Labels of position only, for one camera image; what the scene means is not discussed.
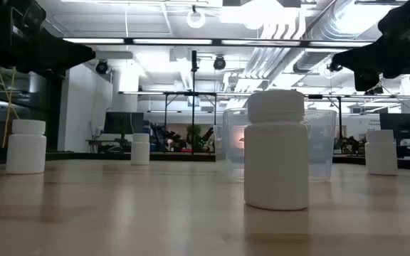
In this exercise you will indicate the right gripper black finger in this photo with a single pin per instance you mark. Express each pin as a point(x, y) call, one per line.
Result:
point(367, 81)
point(363, 58)

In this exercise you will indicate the white plastic pill bottle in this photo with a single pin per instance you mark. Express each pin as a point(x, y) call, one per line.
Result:
point(381, 156)
point(140, 151)
point(276, 160)
point(26, 153)

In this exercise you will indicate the black round ceiling spotlight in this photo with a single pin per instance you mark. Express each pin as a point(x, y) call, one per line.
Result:
point(102, 67)
point(335, 67)
point(219, 63)

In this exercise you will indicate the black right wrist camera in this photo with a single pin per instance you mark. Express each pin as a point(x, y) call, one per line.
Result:
point(404, 16)

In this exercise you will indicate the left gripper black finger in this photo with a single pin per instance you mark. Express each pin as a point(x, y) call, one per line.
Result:
point(56, 78)
point(73, 55)

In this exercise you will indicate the black background table frame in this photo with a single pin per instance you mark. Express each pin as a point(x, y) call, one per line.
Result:
point(340, 117)
point(173, 94)

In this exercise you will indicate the black tripod stand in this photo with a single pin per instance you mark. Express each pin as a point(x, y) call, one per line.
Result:
point(193, 106)

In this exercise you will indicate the green potted background plant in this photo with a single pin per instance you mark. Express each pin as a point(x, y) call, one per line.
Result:
point(194, 131)

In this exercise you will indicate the black computer monitor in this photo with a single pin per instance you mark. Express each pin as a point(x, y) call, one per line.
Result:
point(400, 126)
point(123, 122)

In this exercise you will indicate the clear plastic basket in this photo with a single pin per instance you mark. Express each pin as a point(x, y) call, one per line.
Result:
point(322, 149)

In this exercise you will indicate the dark background desk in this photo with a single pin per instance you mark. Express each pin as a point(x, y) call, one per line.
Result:
point(112, 141)

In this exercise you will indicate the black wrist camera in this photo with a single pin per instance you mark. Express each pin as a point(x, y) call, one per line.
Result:
point(404, 16)
point(20, 19)

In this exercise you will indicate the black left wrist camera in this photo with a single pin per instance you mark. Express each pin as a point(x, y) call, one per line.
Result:
point(20, 19)

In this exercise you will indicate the black background robot arm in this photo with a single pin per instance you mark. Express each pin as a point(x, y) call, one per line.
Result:
point(164, 137)

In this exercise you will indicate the long ceiling light strip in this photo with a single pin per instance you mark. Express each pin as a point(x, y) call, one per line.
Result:
point(173, 41)

